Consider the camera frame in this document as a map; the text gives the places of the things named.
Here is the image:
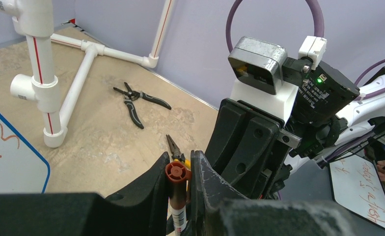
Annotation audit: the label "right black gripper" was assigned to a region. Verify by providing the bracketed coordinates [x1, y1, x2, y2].
[205, 98, 348, 199]

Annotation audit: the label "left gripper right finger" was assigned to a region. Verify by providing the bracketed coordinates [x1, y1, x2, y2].
[190, 150, 375, 236]

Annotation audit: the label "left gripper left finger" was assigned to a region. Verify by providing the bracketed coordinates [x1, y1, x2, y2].
[0, 152, 169, 236]

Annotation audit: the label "red whiteboard marker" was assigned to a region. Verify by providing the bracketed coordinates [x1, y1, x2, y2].
[165, 161, 192, 236]

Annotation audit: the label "blue framed whiteboard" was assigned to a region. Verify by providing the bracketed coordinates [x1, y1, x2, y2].
[0, 113, 51, 194]

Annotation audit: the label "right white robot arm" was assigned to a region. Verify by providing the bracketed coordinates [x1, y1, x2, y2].
[205, 63, 385, 198]

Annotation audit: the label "white PVC pipe stand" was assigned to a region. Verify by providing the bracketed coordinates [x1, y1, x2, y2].
[0, 0, 175, 149]

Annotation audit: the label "yellow handled pliers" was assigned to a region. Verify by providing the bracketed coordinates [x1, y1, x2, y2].
[166, 134, 191, 169]

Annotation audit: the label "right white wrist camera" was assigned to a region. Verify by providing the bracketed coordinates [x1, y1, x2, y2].
[228, 36, 327, 122]

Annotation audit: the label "black handled pliers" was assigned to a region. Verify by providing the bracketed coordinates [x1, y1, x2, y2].
[112, 82, 172, 130]

